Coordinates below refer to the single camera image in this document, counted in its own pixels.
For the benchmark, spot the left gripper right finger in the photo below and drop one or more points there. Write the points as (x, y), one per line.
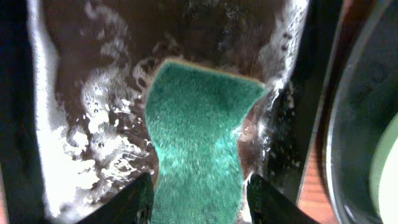
(268, 206)

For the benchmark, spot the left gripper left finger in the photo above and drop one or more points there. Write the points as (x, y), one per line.
(133, 204)

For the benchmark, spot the green yellow sponge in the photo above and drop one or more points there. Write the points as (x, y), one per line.
(193, 116)

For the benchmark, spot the light blue plate bottom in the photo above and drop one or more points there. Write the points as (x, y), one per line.
(383, 175)

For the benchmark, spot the black round tray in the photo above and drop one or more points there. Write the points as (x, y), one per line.
(364, 103)

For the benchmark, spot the black rectangular soapy tray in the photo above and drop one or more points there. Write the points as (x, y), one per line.
(75, 76)

